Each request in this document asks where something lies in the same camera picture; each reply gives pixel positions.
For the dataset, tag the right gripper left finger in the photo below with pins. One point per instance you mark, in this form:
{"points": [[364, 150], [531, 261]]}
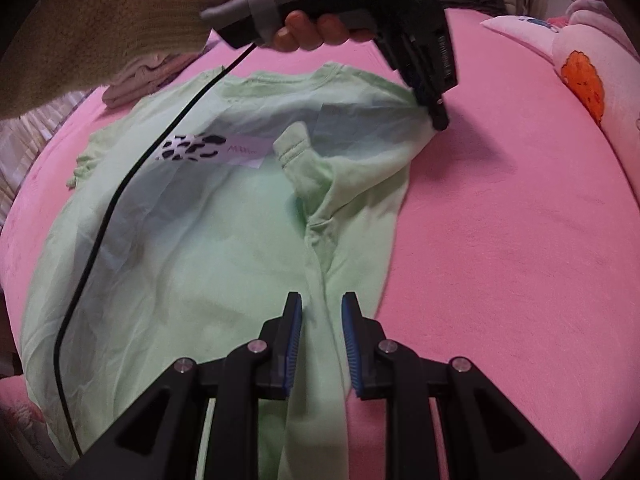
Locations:
{"points": [[200, 420]]}

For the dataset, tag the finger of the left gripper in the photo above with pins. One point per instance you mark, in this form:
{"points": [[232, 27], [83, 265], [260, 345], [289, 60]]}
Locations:
{"points": [[438, 112]]}

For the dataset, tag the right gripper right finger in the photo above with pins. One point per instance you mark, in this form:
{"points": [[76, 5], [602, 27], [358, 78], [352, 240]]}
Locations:
{"points": [[443, 419]]}

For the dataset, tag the green t-shirt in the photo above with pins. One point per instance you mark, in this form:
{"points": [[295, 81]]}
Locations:
{"points": [[192, 219]]}

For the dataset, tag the left forearm beige sweater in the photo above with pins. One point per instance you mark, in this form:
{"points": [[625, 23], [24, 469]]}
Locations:
{"points": [[67, 45]]}

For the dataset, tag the person's left hand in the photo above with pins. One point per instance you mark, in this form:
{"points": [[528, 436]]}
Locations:
{"points": [[300, 32]]}

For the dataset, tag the pink cartoon pillow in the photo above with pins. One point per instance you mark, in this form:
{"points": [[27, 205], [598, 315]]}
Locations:
{"points": [[534, 34]]}

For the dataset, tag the pink bed blanket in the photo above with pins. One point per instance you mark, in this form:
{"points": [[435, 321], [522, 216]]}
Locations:
{"points": [[516, 245]]}

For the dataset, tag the pink cartoon rolled quilt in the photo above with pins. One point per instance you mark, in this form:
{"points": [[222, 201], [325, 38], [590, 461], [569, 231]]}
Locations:
{"points": [[596, 60]]}

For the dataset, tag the grey folded towel sweater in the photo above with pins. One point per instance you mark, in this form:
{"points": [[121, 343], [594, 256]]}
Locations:
{"points": [[144, 76]]}

